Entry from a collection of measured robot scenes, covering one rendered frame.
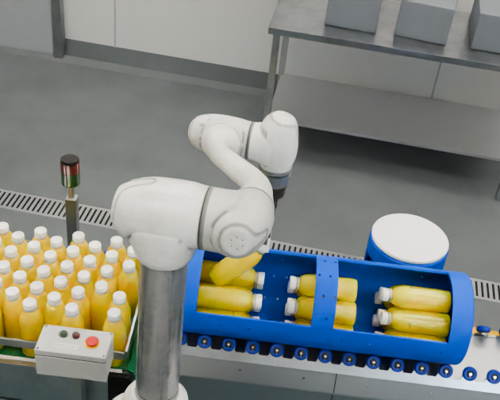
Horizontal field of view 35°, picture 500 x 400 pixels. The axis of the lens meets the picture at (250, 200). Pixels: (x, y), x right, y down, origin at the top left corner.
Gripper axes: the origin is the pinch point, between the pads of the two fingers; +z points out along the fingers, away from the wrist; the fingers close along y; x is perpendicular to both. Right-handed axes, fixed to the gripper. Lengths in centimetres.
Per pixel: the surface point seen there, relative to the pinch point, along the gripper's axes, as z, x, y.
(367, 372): 39, -37, -11
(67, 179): 13, 68, 32
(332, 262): 8.6, -21.3, 3.4
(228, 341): 34.5, 6.7, -10.2
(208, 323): 23.7, 13.3, -14.2
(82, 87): 133, 138, 301
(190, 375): 48, 17, -14
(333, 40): 43, -26, 236
